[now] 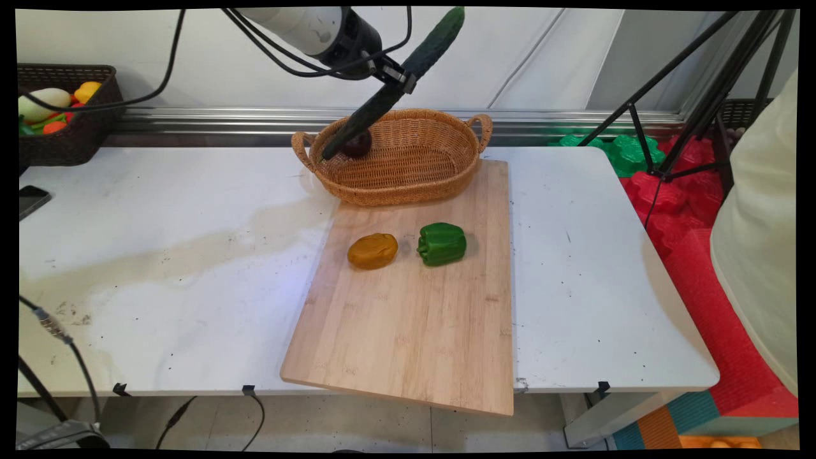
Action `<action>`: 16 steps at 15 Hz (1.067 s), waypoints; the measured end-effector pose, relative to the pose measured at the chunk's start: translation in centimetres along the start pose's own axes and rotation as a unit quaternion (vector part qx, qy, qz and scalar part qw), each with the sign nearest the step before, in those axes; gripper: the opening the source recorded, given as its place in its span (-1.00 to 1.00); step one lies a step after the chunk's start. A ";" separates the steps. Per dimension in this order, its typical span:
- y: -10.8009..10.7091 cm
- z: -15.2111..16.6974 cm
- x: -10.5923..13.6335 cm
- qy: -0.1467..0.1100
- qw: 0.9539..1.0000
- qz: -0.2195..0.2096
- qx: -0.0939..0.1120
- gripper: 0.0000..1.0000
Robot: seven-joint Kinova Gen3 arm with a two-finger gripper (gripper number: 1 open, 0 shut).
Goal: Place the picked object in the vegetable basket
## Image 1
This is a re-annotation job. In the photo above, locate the cream fabric cover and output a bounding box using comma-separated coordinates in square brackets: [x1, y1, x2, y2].
[710, 69, 799, 397]

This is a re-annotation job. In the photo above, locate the black hanging loop cable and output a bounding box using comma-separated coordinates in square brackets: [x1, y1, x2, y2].
[240, 390, 266, 451]

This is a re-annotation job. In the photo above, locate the black cable with plug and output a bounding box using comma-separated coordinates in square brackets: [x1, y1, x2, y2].
[155, 396, 198, 451]

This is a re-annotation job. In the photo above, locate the tan wicker basket with handles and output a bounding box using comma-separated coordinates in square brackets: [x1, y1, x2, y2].
[291, 108, 494, 208]

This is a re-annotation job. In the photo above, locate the green toy vegetable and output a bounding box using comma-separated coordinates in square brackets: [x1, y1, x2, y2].
[18, 113, 66, 136]

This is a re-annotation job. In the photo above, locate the long dark green cucumber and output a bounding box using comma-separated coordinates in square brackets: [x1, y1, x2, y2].
[321, 6, 467, 161]

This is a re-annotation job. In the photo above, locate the dark wicker bin behind tripod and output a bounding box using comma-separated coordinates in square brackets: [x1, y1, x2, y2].
[719, 98, 775, 132]

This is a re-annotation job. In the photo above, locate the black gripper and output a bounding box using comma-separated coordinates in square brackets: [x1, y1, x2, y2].
[319, 8, 419, 96]

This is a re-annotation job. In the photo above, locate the white table leg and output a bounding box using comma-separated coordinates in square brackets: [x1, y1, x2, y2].
[560, 388, 692, 448]

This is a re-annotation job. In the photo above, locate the black smartphone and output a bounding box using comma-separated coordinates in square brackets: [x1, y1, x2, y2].
[18, 185, 52, 222]

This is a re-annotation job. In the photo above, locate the dark brown wicker basket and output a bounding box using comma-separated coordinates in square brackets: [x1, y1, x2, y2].
[18, 63, 126, 168]

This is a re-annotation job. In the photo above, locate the dark purple round vegetable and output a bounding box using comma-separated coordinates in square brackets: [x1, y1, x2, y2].
[341, 129, 374, 160]

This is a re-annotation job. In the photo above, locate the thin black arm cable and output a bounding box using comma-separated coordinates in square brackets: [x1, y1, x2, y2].
[221, 6, 414, 80]

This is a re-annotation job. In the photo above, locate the green bell pepper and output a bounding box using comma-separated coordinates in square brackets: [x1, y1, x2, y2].
[417, 222, 468, 267]

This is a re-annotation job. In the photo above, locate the white toy vegetable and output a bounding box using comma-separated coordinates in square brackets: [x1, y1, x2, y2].
[18, 87, 73, 124]

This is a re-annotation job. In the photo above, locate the teal and orange foam mat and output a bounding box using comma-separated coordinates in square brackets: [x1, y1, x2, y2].
[612, 389, 799, 450]

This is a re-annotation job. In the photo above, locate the bamboo cutting board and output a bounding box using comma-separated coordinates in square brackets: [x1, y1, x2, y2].
[280, 159, 515, 418]

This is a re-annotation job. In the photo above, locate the black cable with silver connector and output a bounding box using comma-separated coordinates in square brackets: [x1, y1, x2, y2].
[18, 295, 103, 424]

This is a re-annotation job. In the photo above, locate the yellow-brown potato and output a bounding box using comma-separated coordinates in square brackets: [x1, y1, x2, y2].
[347, 233, 399, 270]

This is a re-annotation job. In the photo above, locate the red foam mat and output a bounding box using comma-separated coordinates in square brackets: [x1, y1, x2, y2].
[620, 135, 799, 419]

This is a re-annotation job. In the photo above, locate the metal wall rail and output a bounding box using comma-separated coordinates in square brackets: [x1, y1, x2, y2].
[105, 106, 687, 138]

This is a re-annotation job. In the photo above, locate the black tripod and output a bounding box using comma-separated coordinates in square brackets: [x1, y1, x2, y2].
[577, 9, 798, 231]

